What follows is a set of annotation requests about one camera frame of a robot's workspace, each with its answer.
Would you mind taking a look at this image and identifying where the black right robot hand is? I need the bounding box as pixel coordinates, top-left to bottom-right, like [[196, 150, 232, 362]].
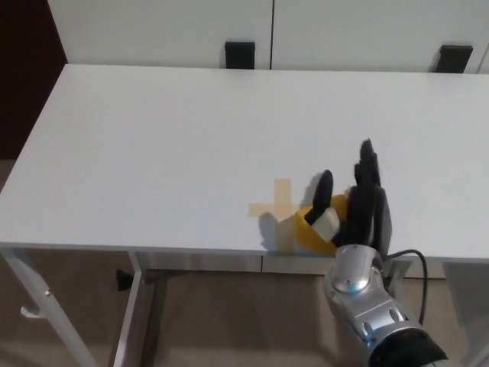
[[305, 138, 394, 256]]

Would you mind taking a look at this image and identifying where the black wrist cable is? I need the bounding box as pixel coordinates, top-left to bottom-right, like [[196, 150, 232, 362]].
[[381, 248, 428, 326]]

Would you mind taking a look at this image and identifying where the white desk hook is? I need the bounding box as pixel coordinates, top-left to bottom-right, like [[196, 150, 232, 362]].
[[21, 305, 47, 319]]

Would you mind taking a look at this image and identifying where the dark brown wall panel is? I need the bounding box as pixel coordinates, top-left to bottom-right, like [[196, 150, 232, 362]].
[[0, 0, 69, 158]]

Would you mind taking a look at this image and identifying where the black partition bracket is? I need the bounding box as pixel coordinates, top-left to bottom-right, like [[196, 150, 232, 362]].
[[224, 41, 256, 70], [438, 44, 474, 73]]

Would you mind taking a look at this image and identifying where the black floor foot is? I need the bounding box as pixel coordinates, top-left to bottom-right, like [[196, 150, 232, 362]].
[[116, 269, 134, 292]]

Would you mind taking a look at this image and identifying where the grey desk crossbar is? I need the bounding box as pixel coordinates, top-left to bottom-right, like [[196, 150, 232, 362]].
[[147, 269, 329, 280]]

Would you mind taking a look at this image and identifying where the long beige tape strip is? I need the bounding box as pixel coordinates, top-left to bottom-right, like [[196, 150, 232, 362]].
[[273, 177, 297, 253]]

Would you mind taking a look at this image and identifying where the white partition panel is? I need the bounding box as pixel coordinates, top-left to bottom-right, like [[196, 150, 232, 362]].
[[47, 0, 274, 70], [272, 0, 489, 74]]

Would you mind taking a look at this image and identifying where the yellow rubber duck toy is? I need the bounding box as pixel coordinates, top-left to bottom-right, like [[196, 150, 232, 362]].
[[293, 193, 347, 256]]

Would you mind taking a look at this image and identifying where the white desk leg with hook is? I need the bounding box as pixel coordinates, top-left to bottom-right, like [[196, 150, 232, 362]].
[[0, 248, 96, 367]]

